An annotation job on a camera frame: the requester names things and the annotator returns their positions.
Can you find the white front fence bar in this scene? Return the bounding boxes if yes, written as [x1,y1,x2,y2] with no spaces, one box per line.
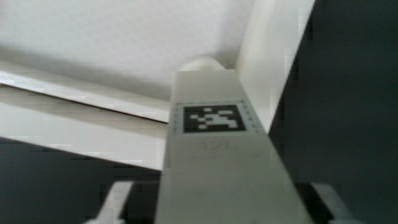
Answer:
[0,85,166,170]

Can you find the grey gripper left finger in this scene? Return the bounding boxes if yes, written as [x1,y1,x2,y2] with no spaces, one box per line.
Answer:
[83,181,133,224]

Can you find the white desk leg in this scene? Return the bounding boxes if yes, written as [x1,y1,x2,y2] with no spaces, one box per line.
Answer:
[154,56,312,224]

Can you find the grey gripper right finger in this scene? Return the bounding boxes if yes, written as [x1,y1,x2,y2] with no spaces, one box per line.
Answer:
[312,183,365,224]

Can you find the white desk top tray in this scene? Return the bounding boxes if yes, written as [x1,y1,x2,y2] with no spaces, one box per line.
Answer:
[0,0,316,124]

